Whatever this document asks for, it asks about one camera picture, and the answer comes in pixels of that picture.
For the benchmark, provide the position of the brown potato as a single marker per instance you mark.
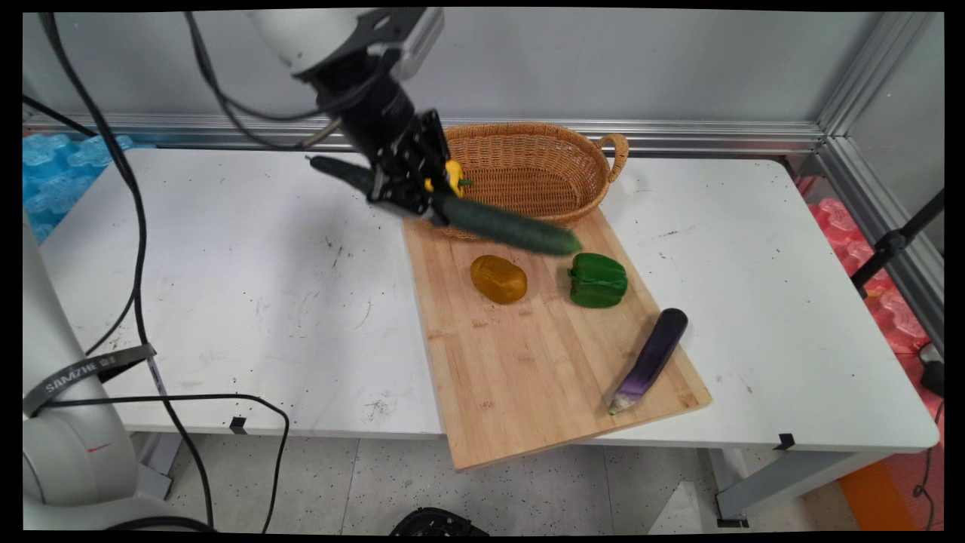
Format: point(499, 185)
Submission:
point(499, 279)

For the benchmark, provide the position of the upright aluminium frame post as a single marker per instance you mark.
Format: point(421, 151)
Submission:
point(867, 68)

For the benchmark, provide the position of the yellow bell pepper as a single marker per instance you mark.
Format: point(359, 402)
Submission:
point(454, 175)

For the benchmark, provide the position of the bamboo cutting board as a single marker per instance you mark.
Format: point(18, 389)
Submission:
point(528, 354)

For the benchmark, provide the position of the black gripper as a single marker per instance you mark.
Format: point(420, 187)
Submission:
point(373, 113)

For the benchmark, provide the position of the pink bubble wrap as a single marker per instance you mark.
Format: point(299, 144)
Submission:
point(874, 279)

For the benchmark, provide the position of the long horizontal aluminium rail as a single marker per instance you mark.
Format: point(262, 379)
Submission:
point(678, 136)

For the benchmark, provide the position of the purple eggplant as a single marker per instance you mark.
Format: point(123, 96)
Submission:
point(654, 354)

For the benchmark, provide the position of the blue bubble wrap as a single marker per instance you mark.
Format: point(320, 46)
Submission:
point(53, 177)

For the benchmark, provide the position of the grey table leg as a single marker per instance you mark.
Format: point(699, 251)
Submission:
point(158, 460)
point(784, 483)

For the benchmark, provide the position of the woven wicker basket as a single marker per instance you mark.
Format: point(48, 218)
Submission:
point(535, 170)

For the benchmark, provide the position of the black tripod stand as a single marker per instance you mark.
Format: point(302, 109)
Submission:
point(893, 243)

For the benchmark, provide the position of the green bell pepper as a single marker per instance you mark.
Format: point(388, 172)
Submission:
point(598, 280)

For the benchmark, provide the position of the dark green cucumber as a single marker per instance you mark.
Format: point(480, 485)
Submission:
point(513, 226)

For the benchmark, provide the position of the black round floor object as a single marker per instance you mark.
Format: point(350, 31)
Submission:
point(437, 523)

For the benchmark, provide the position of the small black tape piece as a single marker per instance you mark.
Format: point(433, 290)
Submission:
point(238, 425)
point(785, 442)

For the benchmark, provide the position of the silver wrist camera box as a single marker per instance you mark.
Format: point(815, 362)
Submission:
point(422, 41)

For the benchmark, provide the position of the sloping aluminium side rail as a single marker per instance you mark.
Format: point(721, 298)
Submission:
point(889, 226)

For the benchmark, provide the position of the black device on floor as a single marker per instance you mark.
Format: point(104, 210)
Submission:
point(933, 373)

